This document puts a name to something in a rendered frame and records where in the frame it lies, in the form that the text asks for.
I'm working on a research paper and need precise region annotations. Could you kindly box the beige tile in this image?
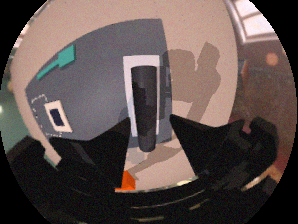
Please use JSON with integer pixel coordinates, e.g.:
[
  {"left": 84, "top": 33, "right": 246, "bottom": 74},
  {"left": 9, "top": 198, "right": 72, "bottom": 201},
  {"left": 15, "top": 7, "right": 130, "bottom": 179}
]
[{"left": 45, "top": 100, "right": 73, "bottom": 132}]

